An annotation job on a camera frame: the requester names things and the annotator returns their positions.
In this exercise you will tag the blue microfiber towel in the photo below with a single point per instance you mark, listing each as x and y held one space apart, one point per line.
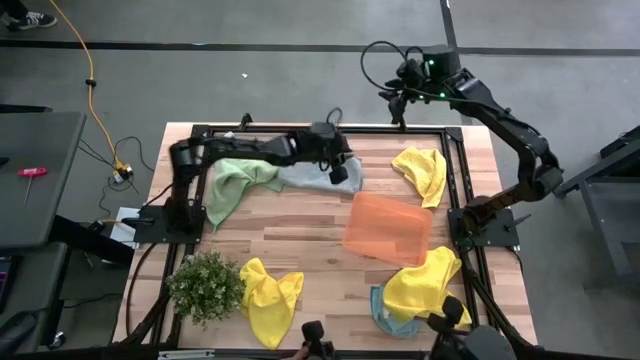
382 317

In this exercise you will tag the artificial green plant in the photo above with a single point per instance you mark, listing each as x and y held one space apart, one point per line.
205 287

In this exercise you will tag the white paper sheet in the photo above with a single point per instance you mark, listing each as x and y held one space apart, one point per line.
122 232

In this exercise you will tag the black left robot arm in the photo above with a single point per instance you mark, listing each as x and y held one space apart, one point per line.
235 147

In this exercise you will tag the person's leg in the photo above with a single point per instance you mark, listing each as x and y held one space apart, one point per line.
12 6

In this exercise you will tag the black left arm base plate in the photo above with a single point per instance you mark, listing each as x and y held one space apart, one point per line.
150 231

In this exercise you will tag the large yellow microfiber towel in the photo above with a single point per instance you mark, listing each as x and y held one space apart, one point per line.
415 292

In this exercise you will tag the yellow white power plug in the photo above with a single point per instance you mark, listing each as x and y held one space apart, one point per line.
121 173

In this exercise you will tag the person's hand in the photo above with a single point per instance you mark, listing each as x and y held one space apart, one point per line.
299 354

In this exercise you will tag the grey metal cart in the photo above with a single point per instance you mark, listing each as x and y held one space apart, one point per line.
600 215

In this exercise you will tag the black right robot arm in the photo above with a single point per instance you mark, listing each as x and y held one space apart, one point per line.
520 135

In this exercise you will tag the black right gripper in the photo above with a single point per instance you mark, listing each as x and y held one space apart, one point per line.
414 75

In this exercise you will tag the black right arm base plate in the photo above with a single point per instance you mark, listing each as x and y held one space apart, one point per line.
495 227

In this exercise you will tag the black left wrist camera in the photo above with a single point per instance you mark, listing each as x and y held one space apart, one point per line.
339 175

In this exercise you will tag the dark grey desk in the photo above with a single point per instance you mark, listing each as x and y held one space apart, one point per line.
40 150

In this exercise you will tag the black aluminium table frame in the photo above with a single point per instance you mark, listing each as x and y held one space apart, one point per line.
380 129

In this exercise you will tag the grey microfiber towel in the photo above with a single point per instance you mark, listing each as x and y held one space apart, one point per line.
310 179

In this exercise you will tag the orange translucent plastic bin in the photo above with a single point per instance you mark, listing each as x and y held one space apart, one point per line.
387 230

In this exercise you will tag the person's shoe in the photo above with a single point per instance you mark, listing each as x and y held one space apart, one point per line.
37 20

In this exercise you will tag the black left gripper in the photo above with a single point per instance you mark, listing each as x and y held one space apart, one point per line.
322 142

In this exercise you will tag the green microfiber towel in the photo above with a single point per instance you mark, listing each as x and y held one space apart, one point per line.
232 185

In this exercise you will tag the yellow waffle-weave towel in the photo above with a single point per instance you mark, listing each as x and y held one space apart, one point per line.
270 305

